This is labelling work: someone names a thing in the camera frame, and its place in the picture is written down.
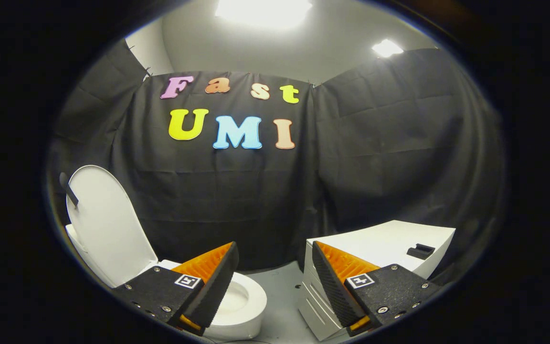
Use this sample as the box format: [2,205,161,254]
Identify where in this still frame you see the white drawer cabinet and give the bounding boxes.
[298,220,456,342]

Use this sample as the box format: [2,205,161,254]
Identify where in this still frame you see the small ceiling light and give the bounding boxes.
[372,39,404,58]

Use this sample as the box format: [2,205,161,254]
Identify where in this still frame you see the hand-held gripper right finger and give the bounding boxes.
[311,240,442,336]

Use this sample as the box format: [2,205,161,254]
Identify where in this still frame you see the white toilet lid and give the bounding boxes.
[59,165,159,289]

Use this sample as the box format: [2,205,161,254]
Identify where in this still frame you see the white toilet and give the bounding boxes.
[65,225,267,341]

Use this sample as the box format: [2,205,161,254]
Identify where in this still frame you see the black backdrop cloth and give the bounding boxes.
[48,41,505,297]

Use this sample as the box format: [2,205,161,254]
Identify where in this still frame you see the large ceiling light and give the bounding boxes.
[215,0,313,29]

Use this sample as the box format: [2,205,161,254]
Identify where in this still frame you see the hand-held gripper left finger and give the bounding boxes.
[113,241,240,336]

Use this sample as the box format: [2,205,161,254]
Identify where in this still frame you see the small black block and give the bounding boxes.
[407,244,435,260]

